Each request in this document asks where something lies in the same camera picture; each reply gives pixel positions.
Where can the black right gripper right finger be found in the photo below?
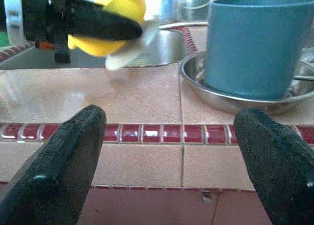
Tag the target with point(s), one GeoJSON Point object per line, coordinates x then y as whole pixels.
{"type": "Point", "coordinates": [282, 176]}

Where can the steel spoon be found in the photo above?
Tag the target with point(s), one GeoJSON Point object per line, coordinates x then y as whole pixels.
{"type": "Point", "coordinates": [304, 78]}

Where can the dark red cabinet door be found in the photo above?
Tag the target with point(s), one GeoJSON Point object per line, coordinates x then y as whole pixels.
{"type": "Point", "coordinates": [240, 210]}

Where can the yellow plastic bowl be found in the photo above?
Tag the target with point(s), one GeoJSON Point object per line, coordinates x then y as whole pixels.
{"type": "Point", "coordinates": [127, 4]}

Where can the steel sink basin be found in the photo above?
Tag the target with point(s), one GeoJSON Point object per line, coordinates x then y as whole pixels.
{"type": "Point", "coordinates": [169, 48]}

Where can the green soap bottle blue cap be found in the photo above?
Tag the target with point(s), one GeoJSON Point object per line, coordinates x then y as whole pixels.
{"type": "Point", "coordinates": [3, 38]}

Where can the blue plastic cup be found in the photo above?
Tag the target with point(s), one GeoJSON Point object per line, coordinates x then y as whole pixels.
{"type": "Point", "coordinates": [252, 45]}

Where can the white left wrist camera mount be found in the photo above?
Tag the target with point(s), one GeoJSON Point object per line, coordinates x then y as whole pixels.
{"type": "Point", "coordinates": [13, 13]}

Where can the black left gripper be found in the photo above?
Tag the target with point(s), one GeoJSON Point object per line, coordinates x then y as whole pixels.
{"type": "Point", "coordinates": [44, 13]}

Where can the clear plastic tub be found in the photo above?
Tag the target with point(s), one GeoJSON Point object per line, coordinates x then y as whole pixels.
{"type": "Point", "coordinates": [191, 6]}

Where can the round steel plate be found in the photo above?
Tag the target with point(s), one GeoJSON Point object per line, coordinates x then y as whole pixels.
{"type": "Point", "coordinates": [193, 80]}

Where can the small white saucer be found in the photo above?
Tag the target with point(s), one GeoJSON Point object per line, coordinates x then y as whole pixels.
{"type": "Point", "coordinates": [127, 55]}

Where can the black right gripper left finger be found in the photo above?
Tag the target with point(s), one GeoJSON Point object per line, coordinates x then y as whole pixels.
{"type": "Point", "coordinates": [54, 176]}

